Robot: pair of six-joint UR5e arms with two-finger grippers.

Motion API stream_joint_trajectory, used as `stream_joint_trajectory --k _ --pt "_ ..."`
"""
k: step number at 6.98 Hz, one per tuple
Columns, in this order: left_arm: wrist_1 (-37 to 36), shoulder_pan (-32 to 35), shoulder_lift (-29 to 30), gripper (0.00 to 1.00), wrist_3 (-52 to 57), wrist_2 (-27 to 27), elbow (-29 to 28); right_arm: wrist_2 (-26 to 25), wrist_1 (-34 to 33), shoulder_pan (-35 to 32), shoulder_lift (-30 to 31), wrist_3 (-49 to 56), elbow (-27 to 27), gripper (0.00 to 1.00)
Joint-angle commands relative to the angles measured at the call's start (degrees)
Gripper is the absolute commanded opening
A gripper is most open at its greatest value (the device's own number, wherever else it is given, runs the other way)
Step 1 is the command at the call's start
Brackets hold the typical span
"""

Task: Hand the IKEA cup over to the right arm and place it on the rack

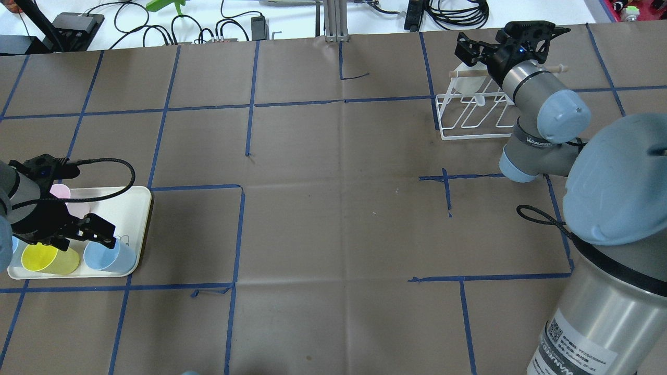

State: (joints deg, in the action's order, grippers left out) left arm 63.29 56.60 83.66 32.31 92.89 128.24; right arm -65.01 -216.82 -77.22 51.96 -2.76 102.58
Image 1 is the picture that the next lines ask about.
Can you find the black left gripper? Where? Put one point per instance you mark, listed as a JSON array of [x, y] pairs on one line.
[[35, 214]]

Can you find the green plastic clamp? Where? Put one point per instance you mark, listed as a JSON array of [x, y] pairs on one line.
[[157, 5]]

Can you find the black power strip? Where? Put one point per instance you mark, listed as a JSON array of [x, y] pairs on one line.
[[414, 14]]

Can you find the light blue plastic cup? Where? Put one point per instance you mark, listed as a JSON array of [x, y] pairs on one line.
[[119, 259]]

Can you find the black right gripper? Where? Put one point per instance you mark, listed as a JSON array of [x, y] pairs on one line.
[[498, 62]]

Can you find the cream rabbit print tray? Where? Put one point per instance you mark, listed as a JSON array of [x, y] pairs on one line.
[[129, 212]]

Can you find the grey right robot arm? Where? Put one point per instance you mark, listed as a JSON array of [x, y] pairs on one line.
[[613, 310]]

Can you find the white wire cup rack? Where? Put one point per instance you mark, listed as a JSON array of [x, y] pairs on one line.
[[469, 114]]

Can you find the yellow plastic cup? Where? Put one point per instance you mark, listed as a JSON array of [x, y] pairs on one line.
[[48, 259]]

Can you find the aluminium frame post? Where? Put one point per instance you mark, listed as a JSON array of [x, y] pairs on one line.
[[336, 25]]

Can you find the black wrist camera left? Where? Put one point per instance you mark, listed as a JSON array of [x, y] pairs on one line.
[[46, 167]]

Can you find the white plastic cup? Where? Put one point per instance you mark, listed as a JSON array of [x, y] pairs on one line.
[[470, 89]]

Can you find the black power adapter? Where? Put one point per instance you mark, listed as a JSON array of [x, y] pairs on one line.
[[260, 30]]

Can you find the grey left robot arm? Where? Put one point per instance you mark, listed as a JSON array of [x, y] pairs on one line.
[[61, 240]]

